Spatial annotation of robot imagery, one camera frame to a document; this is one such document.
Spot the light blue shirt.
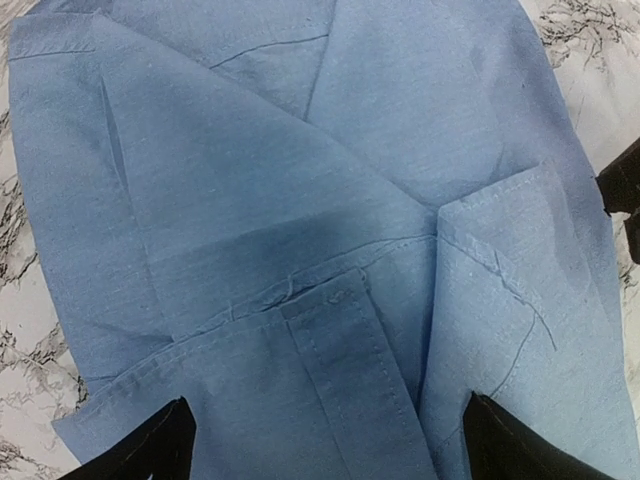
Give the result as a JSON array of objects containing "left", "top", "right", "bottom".
[{"left": 8, "top": 1, "right": 639, "bottom": 479}]

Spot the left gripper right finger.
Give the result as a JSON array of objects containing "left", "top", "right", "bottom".
[{"left": 463, "top": 392, "right": 613, "bottom": 480}]

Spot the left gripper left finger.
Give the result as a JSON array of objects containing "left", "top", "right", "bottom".
[{"left": 61, "top": 397, "right": 197, "bottom": 480}]

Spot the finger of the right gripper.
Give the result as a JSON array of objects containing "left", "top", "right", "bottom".
[{"left": 596, "top": 147, "right": 639, "bottom": 214}]

